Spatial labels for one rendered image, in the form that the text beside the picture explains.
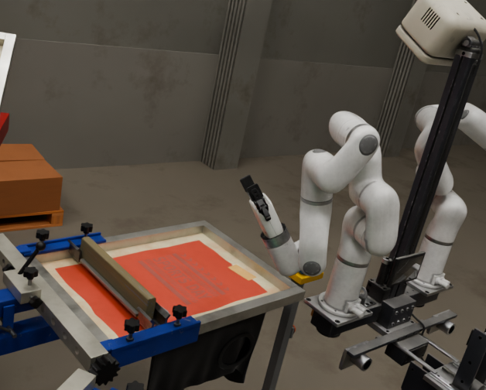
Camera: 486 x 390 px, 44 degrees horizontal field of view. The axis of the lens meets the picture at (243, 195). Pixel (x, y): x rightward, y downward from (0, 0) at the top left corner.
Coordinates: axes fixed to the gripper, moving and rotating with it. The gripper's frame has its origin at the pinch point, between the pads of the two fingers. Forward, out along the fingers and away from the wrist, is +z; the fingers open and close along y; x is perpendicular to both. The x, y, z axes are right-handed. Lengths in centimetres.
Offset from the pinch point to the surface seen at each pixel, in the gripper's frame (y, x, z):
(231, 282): -42, 18, -44
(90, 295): -27, 58, -17
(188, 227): -76, 24, -29
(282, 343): -61, 13, -88
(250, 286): -41, 13, -48
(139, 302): -13, 44, -21
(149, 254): -57, 40, -25
